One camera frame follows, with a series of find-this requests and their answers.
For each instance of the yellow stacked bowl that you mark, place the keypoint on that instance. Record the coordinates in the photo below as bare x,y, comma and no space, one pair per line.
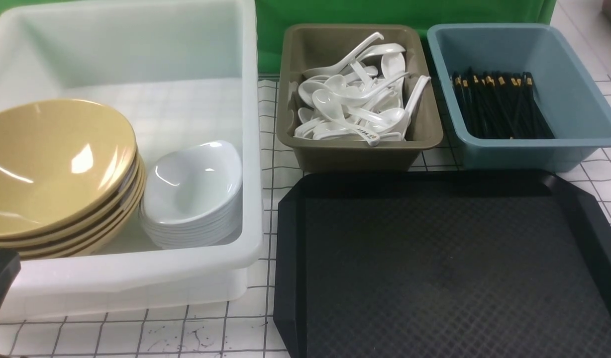
93,239
90,233

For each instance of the yellow noodle bowl stack top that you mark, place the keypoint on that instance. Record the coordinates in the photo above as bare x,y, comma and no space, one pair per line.
89,219

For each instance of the brown plastic spoon bin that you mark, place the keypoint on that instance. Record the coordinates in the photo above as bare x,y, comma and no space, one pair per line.
307,46

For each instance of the white soup spoons pile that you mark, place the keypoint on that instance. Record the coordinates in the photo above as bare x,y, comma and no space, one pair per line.
361,97

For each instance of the white side dish stack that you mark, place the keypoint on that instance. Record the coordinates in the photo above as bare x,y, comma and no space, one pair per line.
192,197

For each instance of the green backdrop cloth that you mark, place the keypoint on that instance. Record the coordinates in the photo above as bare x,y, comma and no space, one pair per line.
335,12

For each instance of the large white plastic tub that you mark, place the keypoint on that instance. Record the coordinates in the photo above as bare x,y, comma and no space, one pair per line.
44,55

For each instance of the black serving tray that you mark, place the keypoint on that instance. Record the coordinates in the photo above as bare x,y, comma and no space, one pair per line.
487,264

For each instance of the black chopsticks bundle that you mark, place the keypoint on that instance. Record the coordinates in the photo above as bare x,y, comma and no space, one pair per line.
500,105

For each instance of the blue plastic chopstick bin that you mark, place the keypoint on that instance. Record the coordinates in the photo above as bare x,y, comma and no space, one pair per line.
570,101

